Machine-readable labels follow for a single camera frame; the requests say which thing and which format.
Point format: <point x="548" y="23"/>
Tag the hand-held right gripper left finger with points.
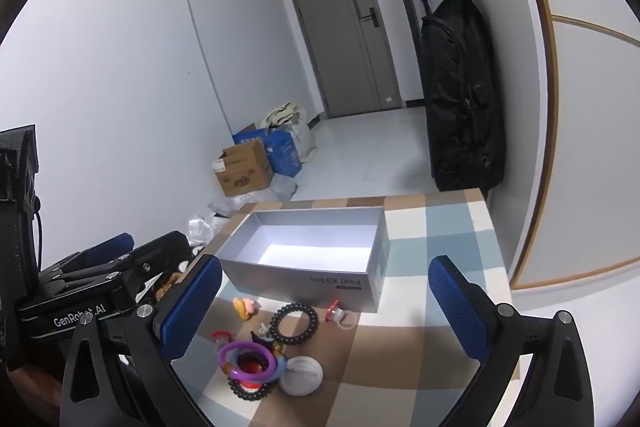
<point x="192" y="307"/>

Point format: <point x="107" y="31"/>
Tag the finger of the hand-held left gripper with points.
<point x="115" y="245"/>
<point x="160" y="249"/>

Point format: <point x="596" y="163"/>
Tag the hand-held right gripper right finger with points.
<point x="457" y="307"/>

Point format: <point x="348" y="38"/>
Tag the grey cardboard box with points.
<point x="300" y="282"/>

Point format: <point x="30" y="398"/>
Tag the round pin badge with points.
<point x="300" y="377"/>

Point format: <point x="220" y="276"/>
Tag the small red white charm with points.
<point x="222" y="338"/>

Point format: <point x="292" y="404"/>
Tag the white plastic packaging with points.
<point x="205" y="227"/>

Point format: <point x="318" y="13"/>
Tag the yellow pink toy hair clip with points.
<point x="244" y="307"/>

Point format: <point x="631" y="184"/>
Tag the checkered tablecloth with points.
<point x="425" y="357"/>

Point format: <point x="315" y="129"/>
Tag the black purple hair clip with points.
<point x="262" y="337"/>

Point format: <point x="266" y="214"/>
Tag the brown cardboard box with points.
<point x="245" y="169"/>

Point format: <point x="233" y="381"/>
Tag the blue cardboard box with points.
<point x="286" y="152"/>

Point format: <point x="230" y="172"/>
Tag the cream canvas bag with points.
<point x="282" y="113"/>

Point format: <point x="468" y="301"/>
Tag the white plastic bag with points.
<point x="305" y="137"/>

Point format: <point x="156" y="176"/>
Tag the black backpack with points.
<point x="460" y="97"/>

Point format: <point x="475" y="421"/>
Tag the white panel with wooden trim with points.
<point x="590" y="132"/>

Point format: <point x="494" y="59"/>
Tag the grey door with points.
<point x="340" y="32"/>

